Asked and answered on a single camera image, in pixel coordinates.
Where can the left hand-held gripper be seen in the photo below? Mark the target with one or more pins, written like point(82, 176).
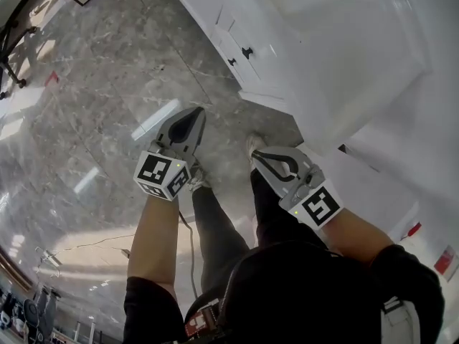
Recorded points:
point(159, 172)

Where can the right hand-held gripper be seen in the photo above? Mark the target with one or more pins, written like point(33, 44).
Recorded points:
point(321, 206)

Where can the white drawer with black knob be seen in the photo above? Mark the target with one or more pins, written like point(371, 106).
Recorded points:
point(246, 52)
point(232, 62)

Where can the person's right forearm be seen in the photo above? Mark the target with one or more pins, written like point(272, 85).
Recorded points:
point(358, 237)

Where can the person's left forearm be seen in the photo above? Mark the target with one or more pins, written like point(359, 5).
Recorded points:
point(154, 242)

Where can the person's right white shoe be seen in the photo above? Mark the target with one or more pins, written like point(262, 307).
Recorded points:
point(254, 143)

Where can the person's white shoe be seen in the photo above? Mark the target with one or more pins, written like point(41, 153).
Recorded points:
point(199, 182)
point(254, 143)

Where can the person's right leg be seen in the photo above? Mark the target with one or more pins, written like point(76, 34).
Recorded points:
point(272, 213)

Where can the person's leg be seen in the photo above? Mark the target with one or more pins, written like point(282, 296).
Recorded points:
point(218, 235)
point(272, 213)

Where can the person's left white shoe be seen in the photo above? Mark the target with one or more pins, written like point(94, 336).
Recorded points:
point(199, 182)

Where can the person's left leg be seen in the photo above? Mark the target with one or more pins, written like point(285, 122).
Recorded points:
point(218, 235)

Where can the person's black shirt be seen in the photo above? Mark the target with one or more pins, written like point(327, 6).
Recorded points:
point(305, 292)

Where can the white cabinet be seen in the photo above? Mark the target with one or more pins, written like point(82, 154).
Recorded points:
point(340, 48)

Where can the red floor marker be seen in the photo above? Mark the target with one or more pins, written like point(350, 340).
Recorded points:
point(52, 77)

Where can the small red tag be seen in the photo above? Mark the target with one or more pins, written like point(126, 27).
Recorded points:
point(414, 229)

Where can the black office chair base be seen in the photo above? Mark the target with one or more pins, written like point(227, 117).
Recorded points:
point(10, 66)

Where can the red and white box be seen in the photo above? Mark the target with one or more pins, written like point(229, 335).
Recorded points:
point(446, 263)

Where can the black equipment pile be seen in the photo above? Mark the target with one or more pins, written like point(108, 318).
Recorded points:
point(28, 315)

